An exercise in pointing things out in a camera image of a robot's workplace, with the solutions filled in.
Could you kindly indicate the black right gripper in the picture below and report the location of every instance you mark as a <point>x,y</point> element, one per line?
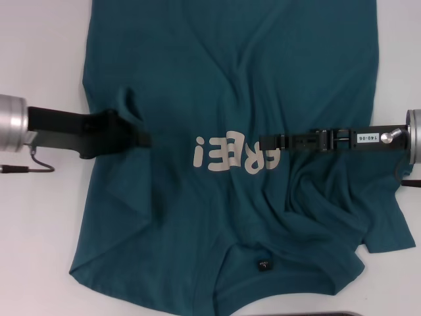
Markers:
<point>345,141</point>

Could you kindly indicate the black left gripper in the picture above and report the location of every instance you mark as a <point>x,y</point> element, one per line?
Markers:
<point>65,131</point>

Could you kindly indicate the teal t-shirt with beige print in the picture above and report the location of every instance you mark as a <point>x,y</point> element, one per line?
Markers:
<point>213,66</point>

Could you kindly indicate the dark curved robot chest edge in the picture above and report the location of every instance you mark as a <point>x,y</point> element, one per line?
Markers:
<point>337,314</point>

